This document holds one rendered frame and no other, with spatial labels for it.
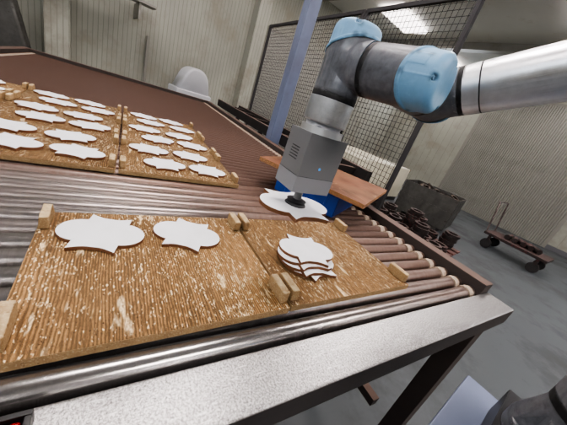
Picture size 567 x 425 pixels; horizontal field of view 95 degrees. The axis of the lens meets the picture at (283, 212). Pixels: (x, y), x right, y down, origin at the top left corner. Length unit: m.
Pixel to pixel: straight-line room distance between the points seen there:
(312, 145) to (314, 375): 0.37
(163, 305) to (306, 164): 0.33
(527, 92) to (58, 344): 0.68
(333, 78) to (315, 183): 0.17
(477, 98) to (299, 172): 0.28
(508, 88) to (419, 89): 0.15
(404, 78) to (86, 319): 0.53
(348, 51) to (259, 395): 0.50
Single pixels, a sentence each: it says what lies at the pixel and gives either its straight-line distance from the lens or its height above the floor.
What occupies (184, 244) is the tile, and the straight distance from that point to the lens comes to 0.61.
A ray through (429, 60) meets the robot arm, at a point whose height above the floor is 1.38.
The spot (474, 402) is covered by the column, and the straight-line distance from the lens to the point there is 0.75.
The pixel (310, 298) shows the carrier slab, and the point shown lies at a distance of 0.58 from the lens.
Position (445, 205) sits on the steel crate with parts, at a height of 0.55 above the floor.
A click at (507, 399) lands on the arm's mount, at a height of 0.94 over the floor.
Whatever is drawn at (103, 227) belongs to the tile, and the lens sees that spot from 0.65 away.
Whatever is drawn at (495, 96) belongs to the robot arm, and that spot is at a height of 1.38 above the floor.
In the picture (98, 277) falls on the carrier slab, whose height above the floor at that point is 0.94.
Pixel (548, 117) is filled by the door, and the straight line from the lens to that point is 10.11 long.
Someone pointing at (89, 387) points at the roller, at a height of 0.91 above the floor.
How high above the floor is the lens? 1.28
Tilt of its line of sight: 22 degrees down
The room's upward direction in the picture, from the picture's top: 19 degrees clockwise
